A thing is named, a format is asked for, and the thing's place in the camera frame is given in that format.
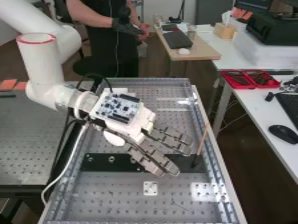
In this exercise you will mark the black printer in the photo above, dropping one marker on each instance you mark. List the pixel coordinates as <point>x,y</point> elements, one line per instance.
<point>274,28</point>

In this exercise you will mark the white desk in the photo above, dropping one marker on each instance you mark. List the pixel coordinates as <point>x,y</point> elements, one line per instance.
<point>230,56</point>
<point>261,113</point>

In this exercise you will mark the black chair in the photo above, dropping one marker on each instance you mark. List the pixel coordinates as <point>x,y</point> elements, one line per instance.
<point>82,66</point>

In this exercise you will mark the thin stick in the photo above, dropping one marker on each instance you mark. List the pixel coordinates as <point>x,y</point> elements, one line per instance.
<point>202,141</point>

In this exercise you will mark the small black block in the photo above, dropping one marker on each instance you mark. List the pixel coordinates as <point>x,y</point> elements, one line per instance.
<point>269,96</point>

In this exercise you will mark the small cardboard box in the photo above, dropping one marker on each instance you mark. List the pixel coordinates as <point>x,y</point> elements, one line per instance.
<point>223,31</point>

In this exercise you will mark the black plate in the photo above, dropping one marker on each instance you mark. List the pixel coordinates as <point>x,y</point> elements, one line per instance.
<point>106,163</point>

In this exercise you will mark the small white square piece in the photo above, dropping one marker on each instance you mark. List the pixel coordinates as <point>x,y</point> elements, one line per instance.
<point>149,188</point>

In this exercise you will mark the black mouse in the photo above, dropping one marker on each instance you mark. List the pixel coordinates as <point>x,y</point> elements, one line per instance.
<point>283,133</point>

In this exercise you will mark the white mouse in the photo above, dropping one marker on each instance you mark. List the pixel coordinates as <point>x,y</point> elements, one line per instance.
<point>183,51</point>

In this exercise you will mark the red tray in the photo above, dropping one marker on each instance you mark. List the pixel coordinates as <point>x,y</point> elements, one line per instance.
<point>238,80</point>
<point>265,78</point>

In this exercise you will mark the wooden desk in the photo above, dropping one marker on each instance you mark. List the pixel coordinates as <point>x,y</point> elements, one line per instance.
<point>201,51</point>

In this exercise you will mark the thin dark drill bit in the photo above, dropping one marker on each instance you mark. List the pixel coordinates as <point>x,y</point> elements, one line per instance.
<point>178,205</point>

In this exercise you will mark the clear box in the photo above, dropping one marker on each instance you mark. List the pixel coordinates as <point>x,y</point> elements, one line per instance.
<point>146,81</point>

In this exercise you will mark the person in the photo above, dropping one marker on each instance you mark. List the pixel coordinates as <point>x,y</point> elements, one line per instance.
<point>106,36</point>

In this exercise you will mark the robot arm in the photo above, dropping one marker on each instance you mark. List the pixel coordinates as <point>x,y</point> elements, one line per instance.
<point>44,56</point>

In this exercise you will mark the black keyboard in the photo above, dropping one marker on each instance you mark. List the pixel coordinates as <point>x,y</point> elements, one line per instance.
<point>290,106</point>
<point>177,39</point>

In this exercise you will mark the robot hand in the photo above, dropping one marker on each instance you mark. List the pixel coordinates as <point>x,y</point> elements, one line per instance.
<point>128,115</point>

